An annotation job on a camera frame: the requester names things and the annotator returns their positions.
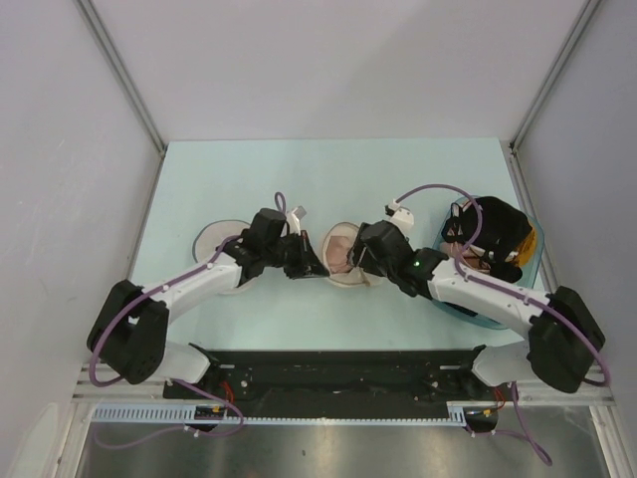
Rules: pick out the yellow garment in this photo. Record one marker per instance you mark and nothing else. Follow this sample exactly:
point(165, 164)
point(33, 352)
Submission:
point(526, 249)

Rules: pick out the pink mesh laundry bag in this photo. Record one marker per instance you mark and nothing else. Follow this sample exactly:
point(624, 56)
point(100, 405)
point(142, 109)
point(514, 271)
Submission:
point(356, 277)

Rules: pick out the pink bra from bag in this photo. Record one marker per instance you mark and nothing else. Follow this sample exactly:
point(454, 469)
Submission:
point(337, 254)

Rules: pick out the grey-trimmed mesh laundry bag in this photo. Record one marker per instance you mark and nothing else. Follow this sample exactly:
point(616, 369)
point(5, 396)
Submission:
point(216, 244)

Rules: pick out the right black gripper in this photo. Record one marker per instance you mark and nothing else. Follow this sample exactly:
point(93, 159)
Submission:
point(356, 251)

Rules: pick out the right aluminium frame post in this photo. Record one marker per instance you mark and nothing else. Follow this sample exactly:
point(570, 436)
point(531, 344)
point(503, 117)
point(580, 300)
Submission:
point(576, 32)

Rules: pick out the white slotted cable duct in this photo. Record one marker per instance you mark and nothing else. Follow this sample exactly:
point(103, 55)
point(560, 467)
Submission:
point(192, 414)

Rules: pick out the aluminium frame post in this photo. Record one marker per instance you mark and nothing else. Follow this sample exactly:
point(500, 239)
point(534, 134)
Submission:
point(115, 62)
point(576, 32)

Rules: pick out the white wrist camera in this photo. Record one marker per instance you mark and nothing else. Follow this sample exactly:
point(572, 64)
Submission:
point(400, 217)
point(294, 218)

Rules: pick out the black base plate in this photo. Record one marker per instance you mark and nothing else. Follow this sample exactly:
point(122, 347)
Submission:
point(368, 384)

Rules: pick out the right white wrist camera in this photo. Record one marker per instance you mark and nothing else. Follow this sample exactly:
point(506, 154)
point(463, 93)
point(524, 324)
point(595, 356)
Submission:
point(400, 217)

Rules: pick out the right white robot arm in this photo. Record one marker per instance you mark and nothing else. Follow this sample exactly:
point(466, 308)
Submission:
point(560, 340)

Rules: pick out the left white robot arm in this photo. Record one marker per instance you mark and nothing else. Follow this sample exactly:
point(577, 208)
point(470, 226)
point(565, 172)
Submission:
point(130, 333)

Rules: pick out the left aluminium frame post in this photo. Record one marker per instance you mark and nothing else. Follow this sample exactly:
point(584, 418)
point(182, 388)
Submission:
point(115, 62)

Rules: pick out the black bra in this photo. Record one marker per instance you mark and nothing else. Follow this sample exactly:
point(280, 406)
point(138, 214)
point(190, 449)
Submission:
point(502, 230)

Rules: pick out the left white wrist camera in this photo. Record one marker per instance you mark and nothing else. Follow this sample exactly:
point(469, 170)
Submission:
point(294, 218)

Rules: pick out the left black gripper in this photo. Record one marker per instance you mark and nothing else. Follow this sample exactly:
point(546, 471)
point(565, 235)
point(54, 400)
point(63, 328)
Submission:
point(307, 264)

